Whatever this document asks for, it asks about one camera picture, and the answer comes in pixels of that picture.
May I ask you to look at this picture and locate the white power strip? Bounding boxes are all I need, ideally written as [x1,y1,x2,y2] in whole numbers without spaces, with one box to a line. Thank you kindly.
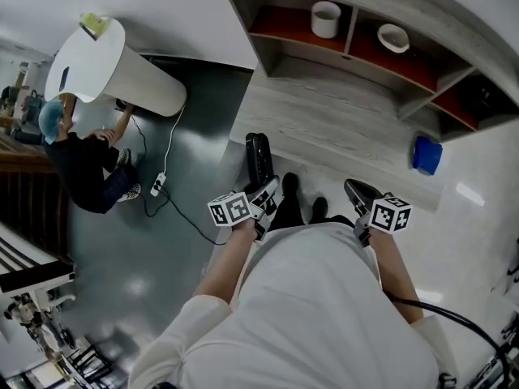
[149,172,169,198]

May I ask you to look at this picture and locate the white machine frame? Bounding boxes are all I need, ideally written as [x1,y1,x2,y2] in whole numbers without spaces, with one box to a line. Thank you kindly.
[0,289,79,358]

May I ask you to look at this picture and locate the tall white cylinder pot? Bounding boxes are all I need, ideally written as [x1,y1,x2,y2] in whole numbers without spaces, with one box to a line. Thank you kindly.
[311,0,343,40]

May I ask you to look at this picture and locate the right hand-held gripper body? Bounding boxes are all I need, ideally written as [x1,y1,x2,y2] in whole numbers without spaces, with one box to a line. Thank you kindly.
[350,181,414,247]

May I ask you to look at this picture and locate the person's black trousers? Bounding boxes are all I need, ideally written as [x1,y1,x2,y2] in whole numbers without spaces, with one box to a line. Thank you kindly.
[267,192,354,233]

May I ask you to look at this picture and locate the white black striped bench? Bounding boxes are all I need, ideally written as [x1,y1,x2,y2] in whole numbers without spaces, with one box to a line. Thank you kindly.
[0,220,78,296]

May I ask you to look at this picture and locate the black metal frame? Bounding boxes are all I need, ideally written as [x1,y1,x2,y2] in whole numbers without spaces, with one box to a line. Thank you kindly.
[55,337,119,385]

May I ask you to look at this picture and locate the person's right black shoe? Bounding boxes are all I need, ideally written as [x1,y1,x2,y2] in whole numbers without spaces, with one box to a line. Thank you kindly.
[309,196,329,224]

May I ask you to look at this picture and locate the person's left forearm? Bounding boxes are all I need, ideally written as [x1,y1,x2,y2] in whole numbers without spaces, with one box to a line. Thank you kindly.
[193,219,261,304]

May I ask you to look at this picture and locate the person's left black shoe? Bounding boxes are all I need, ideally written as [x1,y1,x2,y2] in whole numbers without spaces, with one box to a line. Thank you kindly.
[281,172,301,203]

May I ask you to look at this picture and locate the white round pedestal stand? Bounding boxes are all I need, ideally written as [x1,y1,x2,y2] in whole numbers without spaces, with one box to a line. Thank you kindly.
[44,15,189,118]

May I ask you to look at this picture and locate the long black floor cable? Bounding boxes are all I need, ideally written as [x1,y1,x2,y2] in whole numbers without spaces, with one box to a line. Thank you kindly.
[142,186,229,246]

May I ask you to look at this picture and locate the dark wooden cabinet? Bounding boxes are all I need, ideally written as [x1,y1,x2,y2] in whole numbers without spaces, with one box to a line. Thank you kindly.
[0,130,76,259]

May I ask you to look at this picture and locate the person's right forearm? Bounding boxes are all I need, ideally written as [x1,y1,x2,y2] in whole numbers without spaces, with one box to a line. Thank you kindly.
[367,228,423,324]

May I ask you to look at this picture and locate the white power cable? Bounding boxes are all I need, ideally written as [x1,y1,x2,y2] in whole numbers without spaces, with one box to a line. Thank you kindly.
[161,98,188,176]

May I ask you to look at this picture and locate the grey wooden shelf unit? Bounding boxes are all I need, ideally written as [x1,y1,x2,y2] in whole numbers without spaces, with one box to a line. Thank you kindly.
[216,0,519,143]

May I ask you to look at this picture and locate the thick black gripper cable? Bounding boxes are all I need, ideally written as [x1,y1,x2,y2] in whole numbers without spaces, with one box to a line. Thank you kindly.
[384,292,513,389]

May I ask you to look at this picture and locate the person's black shoe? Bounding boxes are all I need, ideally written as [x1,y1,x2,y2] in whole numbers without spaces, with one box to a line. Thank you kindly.
[309,196,329,224]
[281,172,301,203]

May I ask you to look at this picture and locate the yellow green packet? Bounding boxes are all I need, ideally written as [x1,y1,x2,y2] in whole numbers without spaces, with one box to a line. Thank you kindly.
[79,12,108,42]

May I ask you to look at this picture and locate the person's white shirt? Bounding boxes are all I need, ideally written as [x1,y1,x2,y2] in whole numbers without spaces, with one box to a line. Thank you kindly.
[128,220,452,389]

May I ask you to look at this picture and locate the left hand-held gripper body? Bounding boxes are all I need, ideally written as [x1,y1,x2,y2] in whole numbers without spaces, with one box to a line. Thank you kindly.
[207,175,282,243]

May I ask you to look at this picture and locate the blue box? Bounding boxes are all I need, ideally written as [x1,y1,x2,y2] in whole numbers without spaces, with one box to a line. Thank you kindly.
[411,135,444,177]

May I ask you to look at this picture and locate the black telephone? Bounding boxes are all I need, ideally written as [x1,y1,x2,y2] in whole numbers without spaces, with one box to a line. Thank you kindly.
[245,132,275,186]

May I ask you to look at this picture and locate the thin black cable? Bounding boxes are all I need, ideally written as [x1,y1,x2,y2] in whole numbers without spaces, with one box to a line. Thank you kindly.
[128,113,148,166]

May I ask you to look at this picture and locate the grey wooden table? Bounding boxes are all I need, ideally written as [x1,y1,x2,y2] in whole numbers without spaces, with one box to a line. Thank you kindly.
[226,65,444,215]

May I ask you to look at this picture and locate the low white round pot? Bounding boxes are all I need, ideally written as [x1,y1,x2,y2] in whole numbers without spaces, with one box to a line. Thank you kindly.
[376,23,411,54]

